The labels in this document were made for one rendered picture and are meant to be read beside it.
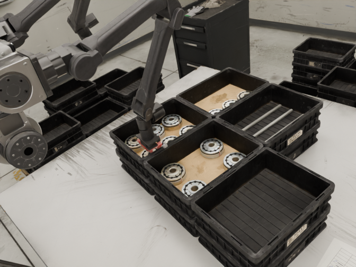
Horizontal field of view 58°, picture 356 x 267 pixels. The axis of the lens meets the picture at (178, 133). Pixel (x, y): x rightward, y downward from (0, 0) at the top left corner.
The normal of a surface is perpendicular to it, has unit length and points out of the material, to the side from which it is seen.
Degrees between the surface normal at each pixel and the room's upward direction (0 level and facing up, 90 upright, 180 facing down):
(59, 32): 90
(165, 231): 0
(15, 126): 90
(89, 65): 102
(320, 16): 90
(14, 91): 90
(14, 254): 0
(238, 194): 0
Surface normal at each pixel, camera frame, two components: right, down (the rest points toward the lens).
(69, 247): -0.15, -0.79
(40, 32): 0.71, 0.33
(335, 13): -0.69, 0.52
